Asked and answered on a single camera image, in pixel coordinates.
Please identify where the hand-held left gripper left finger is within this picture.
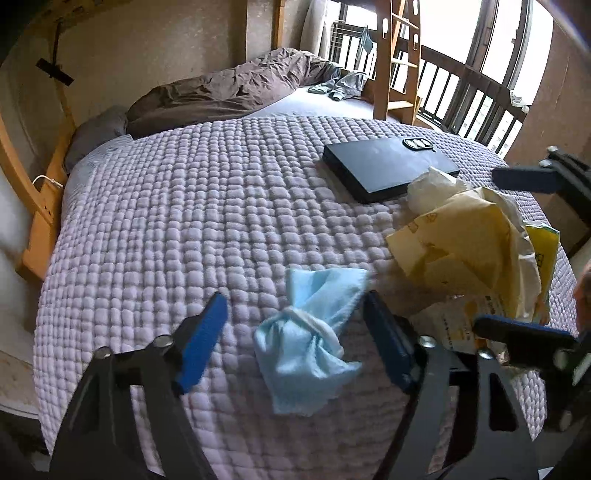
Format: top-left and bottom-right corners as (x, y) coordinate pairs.
(48, 292), (229, 480)

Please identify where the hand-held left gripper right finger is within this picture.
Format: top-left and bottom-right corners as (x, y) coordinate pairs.
(362, 291), (541, 480)

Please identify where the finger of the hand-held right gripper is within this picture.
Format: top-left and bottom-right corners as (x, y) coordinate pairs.
(492, 147), (591, 195)
(473, 315), (591, 428)

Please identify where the yellow tissue pack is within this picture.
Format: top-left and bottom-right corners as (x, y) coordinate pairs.
(524, 223), (561, 325)

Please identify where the yellow paper bag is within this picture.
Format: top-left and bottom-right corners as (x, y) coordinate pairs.
(387, 186), (542, 324)

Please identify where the knotted light blue cloth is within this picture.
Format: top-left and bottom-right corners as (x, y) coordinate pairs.
(253, 267), (370, 416)

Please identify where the white crumpled tissue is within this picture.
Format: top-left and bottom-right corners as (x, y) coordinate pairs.
(406, 167), (468, 214)

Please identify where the dark balcony railing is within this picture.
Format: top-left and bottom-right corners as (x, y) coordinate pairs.
(329, 21), (530, 156)

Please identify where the lavender quilted blanket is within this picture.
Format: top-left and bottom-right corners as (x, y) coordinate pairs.
(34, 115), (579, 480)

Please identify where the flat black box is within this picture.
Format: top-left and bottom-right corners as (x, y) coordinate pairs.
(322, 136), (461, 205)

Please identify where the wooden ladder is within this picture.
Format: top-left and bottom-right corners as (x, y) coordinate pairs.
(368, 0), (424, 125)

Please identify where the grey green garment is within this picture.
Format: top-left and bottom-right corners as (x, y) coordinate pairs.
(307, 69), (371, 103)

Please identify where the pale bed sheet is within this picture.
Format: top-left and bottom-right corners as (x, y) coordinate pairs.
(249, 83), (402, 126)

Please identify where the grey pillow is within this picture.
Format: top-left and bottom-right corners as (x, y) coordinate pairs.
(64, 105), (131, 174)

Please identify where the brown duvet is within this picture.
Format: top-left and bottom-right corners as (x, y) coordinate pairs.
(127, 47), (343, 138)

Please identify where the black tape cross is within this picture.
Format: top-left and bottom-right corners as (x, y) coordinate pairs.
(37, 22), (75, 87)

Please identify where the wooden bed frame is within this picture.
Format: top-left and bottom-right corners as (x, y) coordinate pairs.
(0, 0), (287, 281)

